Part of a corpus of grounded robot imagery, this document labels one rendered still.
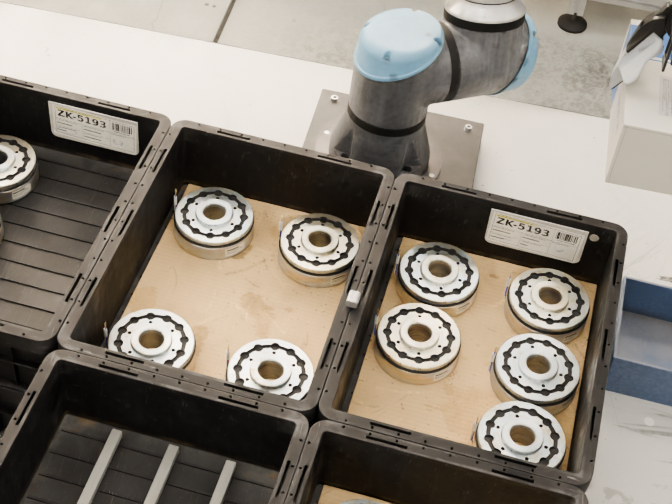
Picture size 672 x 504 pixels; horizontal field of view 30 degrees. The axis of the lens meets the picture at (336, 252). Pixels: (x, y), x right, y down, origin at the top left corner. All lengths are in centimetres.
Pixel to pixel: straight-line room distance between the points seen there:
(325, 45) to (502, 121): 129
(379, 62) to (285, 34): 161
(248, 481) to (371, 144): 59
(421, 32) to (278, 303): 44
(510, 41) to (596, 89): 152
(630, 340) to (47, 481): 82
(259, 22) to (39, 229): 178
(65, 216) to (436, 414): 55
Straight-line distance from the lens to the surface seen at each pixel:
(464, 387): 152
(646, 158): 146
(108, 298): 152
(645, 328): 181
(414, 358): 150
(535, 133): 206
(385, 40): 174
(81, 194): 171
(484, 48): 179
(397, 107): 176
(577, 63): 338
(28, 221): 168
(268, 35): 332
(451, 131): 197
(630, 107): 145
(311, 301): 158
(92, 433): 146
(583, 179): 200
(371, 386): 150
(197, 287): 159
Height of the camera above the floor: 203
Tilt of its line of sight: 47 degrees down
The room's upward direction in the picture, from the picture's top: 7 degrees clockwise
